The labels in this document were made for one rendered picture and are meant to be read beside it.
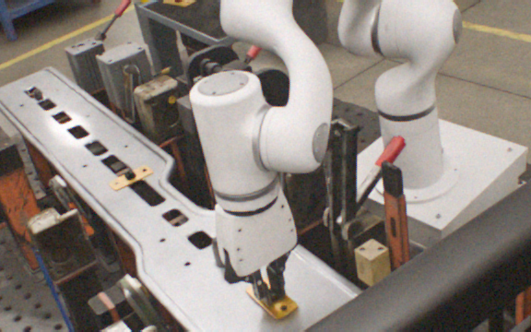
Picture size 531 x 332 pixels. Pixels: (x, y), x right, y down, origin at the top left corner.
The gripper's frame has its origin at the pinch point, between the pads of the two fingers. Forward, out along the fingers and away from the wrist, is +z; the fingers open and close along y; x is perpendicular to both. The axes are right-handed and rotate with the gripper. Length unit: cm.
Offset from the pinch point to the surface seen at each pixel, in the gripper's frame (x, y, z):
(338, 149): -0.8, -15.6, -14.4
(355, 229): 2.7, -14.1, -3.2
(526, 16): -178, -286, 103
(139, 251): -25.6, 8.8, 3.4
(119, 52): -80, -16, -8
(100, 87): -102, -16, 8
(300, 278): -0.8, -5.6, 3.0
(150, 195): -44.6, -2.0, 7.1
